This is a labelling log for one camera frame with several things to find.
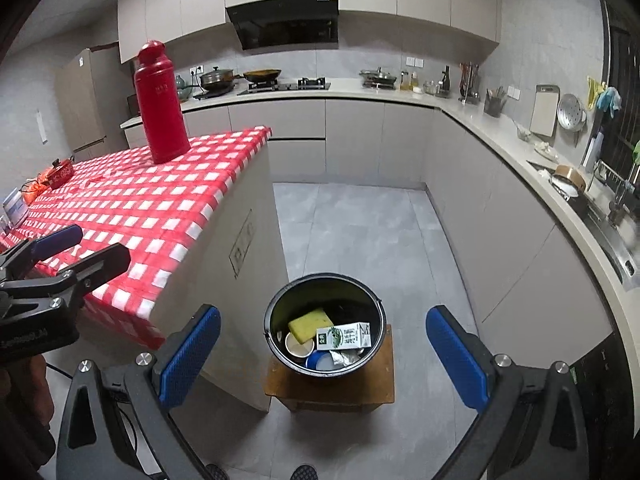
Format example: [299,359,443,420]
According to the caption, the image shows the red checkered tablecloth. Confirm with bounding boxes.
[0,126,273,351]

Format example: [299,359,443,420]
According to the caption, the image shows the red paper cup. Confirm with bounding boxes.
[285,332,317,358]

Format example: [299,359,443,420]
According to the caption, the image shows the pan with glass lid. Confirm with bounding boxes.
[360,67,398,88]

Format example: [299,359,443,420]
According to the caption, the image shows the orange plastic bag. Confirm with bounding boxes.
[22,177,48,206]

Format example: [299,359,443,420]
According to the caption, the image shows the grey kitchen island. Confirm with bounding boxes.
[150,137,288,413]

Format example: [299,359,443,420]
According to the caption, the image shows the white box device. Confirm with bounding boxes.
[2,187,28,223]

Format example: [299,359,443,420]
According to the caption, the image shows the white cutting board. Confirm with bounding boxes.
[529,85,561,138]

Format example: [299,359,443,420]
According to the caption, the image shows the steel kitchen sink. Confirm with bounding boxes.
[527,160,640,286]

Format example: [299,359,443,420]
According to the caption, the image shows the small red pot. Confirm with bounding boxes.
[42,157,76,190]

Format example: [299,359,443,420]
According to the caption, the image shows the dark utensil holder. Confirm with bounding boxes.
[482,86,507,118]

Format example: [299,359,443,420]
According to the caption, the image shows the wooden stool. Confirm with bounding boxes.
[264,324,396,413]

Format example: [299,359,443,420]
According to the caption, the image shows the black cable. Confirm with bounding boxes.
[45,360,76,380]

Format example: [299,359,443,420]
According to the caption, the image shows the black range hood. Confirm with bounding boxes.
[225,0,340,51]

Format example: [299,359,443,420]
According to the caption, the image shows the grey socket panel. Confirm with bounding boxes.
[229,209,253,278]

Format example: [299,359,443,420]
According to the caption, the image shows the black gas stove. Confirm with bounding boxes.
[236,77,332,96]

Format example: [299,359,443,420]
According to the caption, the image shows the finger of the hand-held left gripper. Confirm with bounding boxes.
[50,243,132,307]
[0,224,84,286]

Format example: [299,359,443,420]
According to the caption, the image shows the red thermos flask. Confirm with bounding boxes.
[132,40,192,165]

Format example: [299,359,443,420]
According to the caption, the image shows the dark pot with lid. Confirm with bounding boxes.
[199,66,243,92]

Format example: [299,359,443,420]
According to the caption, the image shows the black induction cooker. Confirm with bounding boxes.
[192,87,236,101]

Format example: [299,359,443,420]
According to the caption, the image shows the black bucket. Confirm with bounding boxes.
[263,272,388,377]

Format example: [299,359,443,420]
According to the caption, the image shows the black wok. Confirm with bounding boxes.
[242,68,282,84]

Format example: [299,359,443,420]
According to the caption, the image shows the blue rubber glove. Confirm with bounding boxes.
[595,87,621,120]

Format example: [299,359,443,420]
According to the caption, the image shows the metal faucet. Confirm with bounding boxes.
[607,180,631,226]

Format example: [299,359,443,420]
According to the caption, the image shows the round metal steamer plate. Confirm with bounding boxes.
[556,92,587,133]

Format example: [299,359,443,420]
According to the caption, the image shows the yellow rubber glove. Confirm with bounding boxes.
[586,76,606,111]

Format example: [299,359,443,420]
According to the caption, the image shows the beige lower cabinets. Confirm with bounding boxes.
[122,97,616,376]

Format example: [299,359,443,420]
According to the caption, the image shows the person's left hand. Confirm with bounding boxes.
[0,354,56,461]

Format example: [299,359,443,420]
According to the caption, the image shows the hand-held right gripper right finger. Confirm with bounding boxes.
[425,305,591,480]

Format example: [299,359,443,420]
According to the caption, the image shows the beige refrigerator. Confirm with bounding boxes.
[54,48,133,161]

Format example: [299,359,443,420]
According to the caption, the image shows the yellow sponge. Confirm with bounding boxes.
[287,308,335,347]

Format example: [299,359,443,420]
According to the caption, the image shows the blue paper cup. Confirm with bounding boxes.
[305,349,336,371]

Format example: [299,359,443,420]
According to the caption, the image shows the green white milk carton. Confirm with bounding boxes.
[315,322,372,352]

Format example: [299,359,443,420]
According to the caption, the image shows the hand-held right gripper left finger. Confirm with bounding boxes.
[52,304,222,480]

